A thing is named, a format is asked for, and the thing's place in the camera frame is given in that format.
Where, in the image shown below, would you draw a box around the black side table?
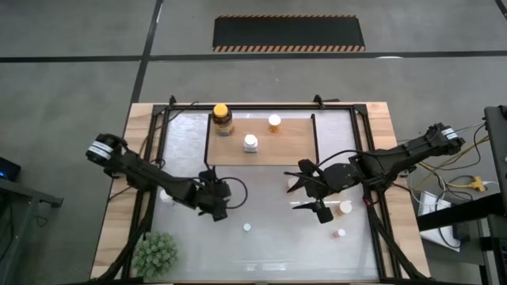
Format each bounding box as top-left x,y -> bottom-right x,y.
415,192 -> 507,285

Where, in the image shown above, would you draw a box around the yellow cable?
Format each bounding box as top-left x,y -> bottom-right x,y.
411,136 -> 490,188

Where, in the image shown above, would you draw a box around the black equipment case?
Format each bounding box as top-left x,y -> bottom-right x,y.
482,104 -> 507,195

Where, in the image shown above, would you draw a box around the black floor mat striped edges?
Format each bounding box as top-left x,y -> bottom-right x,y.
212,14 -> 367,53

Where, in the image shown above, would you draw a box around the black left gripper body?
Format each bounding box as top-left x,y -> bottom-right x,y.
196,168 -> 233,223

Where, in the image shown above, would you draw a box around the brown bottle with yellow cap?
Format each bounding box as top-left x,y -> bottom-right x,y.
212,103 -> 235,138

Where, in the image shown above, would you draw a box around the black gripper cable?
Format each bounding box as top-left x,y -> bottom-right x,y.
315,149 -> 360,168
219,176 -> 249,211

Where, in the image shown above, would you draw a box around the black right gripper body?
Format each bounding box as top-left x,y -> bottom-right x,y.
298,158 -> 360,225

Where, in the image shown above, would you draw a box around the wooden shelf with black legs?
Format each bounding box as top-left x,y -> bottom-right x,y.
203,113 -> 320,179

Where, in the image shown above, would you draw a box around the white box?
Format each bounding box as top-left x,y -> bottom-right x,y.
417,190 -> 463,253

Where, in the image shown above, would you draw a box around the black device with blue light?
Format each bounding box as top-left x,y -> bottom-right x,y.
0,156 -> 22,182

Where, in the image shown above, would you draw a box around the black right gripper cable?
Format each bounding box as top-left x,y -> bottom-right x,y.
315,149 -> 360,168

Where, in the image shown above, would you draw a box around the yellow power splitter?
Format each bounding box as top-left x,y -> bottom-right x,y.
461,176 -> 487,193

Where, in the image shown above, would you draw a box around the grey desk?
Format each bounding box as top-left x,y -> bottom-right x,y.
0,177 -> 64,285

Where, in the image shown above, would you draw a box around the black aluminium table frame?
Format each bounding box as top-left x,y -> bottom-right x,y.
93,94 -> 431,284

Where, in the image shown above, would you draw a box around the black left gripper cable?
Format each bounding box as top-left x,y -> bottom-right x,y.
219,176 -> 249,211

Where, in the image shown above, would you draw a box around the thin black cable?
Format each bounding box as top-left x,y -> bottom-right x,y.
160,101 -> 199,124

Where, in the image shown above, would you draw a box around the green artificial plant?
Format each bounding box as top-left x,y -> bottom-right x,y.
132,231 -> 180,280

